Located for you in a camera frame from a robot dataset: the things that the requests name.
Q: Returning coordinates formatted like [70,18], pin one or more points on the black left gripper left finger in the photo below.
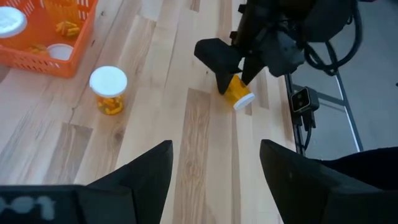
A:
[140,193]

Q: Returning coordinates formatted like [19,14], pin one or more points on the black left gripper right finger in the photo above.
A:
[308,193]

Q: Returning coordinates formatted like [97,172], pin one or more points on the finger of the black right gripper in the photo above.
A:
[252,70]
[217,59]

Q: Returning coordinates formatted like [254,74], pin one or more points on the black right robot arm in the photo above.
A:
[326,18]

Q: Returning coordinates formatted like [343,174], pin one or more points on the orange plastic basket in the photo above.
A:
[46,67]

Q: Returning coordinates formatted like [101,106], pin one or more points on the small table-level camera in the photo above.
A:
[303,99]

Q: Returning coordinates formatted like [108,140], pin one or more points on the black metal table frame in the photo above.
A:
[349,118]

